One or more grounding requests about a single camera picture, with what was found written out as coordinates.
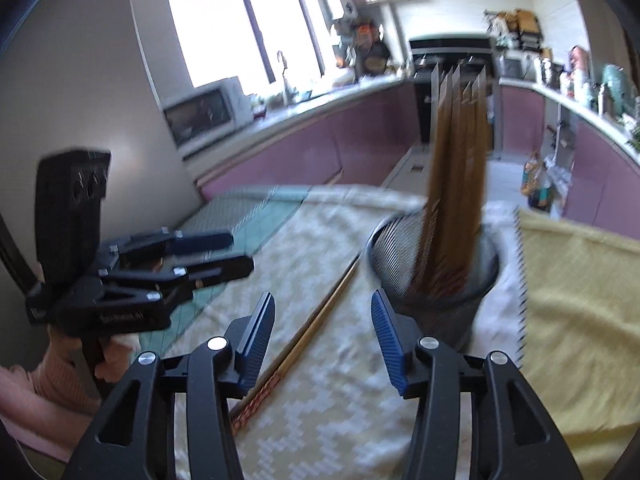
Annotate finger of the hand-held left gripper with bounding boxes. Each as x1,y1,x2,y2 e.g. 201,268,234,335
101,254,255,307
107,229,235,262

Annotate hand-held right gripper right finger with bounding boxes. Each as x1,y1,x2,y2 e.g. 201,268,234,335
370,290,584,480

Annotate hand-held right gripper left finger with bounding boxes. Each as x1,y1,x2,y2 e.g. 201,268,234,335
62,291,277,480

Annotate wooden chopstick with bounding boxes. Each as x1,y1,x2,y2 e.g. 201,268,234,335
235,260,363,434
229,255,360,428

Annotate black mesh holder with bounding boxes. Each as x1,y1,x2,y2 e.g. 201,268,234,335
365,214,502,357

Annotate bunch of wooden chopsticks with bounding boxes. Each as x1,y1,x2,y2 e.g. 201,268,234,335
419,62,494,302

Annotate person's left hand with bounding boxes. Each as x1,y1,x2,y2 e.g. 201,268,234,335
48,332,143,387

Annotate patterned beige green towel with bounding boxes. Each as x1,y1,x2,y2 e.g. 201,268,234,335
140,185,527,480

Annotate white toaster oven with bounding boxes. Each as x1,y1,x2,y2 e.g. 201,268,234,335
162,76,254,154

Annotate pink lower cabinets by window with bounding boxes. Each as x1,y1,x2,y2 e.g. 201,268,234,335
192,82,422,202

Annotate kitchen faucet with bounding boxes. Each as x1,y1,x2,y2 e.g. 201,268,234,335
276,50,294,104

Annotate yellow towel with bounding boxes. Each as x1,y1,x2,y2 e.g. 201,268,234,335
514,207,640,462

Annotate kitchen window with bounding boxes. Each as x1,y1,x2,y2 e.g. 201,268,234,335
162,0,342,89

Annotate black built-in oven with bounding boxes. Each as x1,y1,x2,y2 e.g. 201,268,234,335
409,35,497,149

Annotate pink lower cabinets with vegetables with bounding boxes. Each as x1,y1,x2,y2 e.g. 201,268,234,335
500,85,640,239

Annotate grey countertop appliance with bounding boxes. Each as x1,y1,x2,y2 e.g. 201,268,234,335
500,55,534,81

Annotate black countertop shelf rack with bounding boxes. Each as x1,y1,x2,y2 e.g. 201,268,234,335
485,9,544,52

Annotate pink thermos jug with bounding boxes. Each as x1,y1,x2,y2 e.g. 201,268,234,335
570,46,592,79

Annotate wall rack with kitchenware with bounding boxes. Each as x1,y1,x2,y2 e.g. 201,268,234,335
335,15,392,74

